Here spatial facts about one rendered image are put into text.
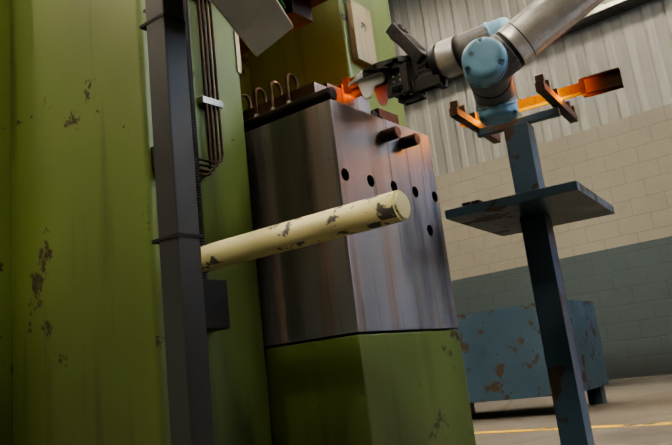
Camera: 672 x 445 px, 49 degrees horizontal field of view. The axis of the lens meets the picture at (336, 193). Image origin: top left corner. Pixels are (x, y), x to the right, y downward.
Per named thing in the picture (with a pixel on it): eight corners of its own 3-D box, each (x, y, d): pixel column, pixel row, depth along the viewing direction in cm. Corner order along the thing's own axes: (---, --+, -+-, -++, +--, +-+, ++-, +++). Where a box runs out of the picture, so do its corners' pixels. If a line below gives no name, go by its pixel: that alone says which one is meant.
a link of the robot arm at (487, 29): (509, 49, 133) (500, 7, 135) (455, 70, 139) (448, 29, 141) (526, 61, 139) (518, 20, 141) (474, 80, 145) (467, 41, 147)
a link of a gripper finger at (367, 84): (344, 103, 152) (385, 91, 149) (341, 76, 154) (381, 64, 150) (351, 107, 155) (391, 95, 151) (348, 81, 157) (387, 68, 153)
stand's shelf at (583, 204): (615, 213, 187) (613, 206, 187) (577, 189, 153) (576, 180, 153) (502, 236, 201) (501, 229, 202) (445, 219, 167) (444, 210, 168)
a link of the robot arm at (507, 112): (473, 113, 131) (463, 56, 133) (481, 130, 141) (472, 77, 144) (517, 103, 128) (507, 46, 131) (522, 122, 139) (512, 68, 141)
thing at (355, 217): (415, 224, 104) (410, 189, 106) (395, 221, 100) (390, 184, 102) (203, 277, 129) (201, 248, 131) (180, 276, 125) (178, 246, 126)
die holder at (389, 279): (459, 328, 160) (429, 135, 171) (358, 332, 130) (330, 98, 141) (269, 356, 192) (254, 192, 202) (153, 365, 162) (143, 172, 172)
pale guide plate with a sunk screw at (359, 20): (378, 67, 197) (370, 10, 201) (358, 58, 189) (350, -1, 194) (371, 69, 198) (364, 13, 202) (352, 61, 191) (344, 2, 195)
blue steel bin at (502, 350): (612, 401, 528) (592, 301, 545) (577, 413, 462) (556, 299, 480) (461, 413, 593) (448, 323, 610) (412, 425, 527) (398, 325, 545)
